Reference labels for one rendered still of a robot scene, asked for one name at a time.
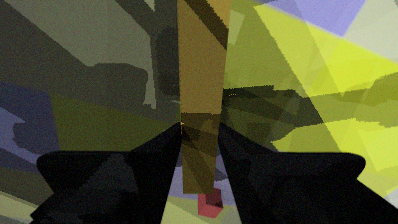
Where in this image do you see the yellow bar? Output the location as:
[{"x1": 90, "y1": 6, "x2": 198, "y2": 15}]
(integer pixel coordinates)
[{"x1": 177, "y1": 0, "x2": 232, "y2": 194}]

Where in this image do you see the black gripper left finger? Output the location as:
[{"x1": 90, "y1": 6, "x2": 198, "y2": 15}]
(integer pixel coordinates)
[{"x1": 37, "y1": 122, "x2": 182, "y2": 224}]

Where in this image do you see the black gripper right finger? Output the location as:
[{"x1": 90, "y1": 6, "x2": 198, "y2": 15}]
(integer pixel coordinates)
[{"x1": 218, "y1": 123, "x2": 366, "y2": 224}]

